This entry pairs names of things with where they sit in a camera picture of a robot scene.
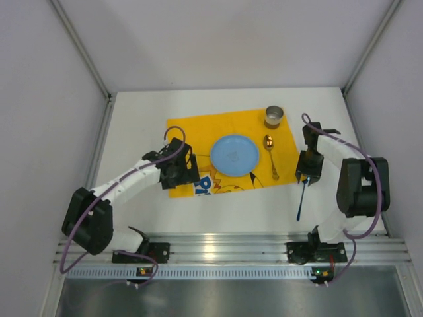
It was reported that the blue fork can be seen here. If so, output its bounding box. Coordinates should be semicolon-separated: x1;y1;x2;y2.
296;177;310;221

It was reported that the yellow cloth placemat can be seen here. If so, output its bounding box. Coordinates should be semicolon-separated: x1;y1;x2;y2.
167;109;299;198

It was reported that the gold spoon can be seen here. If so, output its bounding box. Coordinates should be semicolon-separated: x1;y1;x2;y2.
263;135;280;181

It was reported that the blue plate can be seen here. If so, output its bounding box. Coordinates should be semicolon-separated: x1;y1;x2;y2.
210;134;260;178

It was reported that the metal cup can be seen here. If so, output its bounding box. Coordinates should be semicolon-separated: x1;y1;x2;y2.
264;105;284;129

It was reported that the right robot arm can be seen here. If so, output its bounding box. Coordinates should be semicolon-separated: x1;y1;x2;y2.
295;122;390;262

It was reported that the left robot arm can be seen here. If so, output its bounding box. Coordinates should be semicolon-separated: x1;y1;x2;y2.
61;137;200;255

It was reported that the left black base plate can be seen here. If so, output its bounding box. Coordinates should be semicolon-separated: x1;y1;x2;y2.
112;242;171;264

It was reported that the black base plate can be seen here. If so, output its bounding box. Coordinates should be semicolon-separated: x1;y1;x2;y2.
112;242;171;264
286;242;348;265

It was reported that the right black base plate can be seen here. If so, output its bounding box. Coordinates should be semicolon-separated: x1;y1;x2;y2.
286;242;348;265

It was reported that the aluminium mounting rail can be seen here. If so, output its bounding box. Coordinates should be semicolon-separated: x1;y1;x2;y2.
52;230;412;267

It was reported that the perforated cable duct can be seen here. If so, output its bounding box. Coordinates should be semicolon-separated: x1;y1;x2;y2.
67;266;331;280

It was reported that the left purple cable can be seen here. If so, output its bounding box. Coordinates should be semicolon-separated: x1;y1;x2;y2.
59;126;186;287

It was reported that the right aluminium frame post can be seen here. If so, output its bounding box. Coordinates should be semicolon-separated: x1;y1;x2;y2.
341;0;404;98

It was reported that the aluminium frame post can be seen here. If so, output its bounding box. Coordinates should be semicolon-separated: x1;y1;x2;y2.
341;0;404;98
47;0;112;100

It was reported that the left aluminium frame post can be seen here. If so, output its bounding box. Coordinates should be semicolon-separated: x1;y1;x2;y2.
47;0;112;100

